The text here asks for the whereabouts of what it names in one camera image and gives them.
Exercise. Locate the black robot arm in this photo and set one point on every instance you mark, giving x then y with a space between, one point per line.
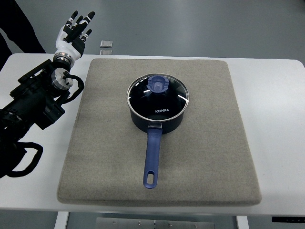
37 101

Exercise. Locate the white right table leg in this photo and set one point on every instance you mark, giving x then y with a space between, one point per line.
242 222

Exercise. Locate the upper silver floor plate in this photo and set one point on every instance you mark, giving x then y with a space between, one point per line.
106 44

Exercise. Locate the white table leg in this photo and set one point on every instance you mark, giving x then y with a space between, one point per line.
61 220
242 222

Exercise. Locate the metal table base plate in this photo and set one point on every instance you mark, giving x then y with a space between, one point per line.
117 223

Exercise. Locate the dark pot with blue handle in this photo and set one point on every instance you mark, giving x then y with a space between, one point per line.
154 129

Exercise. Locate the beige felt mat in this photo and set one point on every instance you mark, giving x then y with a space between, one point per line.
205 161

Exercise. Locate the lower silver floor plate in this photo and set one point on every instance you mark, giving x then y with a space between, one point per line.
106 52

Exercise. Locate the silver floor plate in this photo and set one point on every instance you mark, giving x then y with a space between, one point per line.
106 44
106 52

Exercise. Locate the white left table leg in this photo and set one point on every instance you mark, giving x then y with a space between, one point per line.
61 220

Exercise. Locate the glass pot lid blue knob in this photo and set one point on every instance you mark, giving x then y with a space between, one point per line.
157 97

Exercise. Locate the black table control panel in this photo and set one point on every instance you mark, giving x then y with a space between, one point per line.
288 219

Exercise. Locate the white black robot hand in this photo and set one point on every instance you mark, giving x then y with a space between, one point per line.
73 35

